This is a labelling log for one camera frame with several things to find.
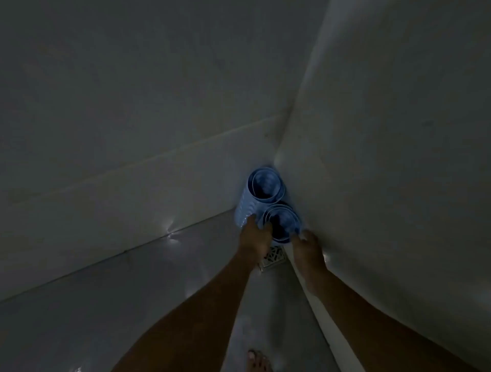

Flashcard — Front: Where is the person's right hand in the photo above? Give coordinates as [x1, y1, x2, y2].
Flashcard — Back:
[289, 229, 329, 284]

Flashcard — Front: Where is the person's left hand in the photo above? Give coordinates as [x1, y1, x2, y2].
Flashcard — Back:
[239, 214, 274, 269]

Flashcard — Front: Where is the blue bath mat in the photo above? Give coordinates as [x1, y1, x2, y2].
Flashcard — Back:
[234, 165, 288, 231]
[262, 203, 304, 244]

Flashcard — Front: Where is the person's right forearm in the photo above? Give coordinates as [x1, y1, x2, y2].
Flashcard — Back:
[303, 267, 481, 372]

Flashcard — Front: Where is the person's left forearm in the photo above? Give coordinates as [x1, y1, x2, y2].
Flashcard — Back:
[110, 257, 258, 372]

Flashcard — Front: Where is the square metal floor drain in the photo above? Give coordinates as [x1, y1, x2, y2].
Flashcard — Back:
[259, 245, 286, 272]

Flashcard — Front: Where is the person's foot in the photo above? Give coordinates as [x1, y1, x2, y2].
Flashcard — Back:
[247, 348, 274, 372]

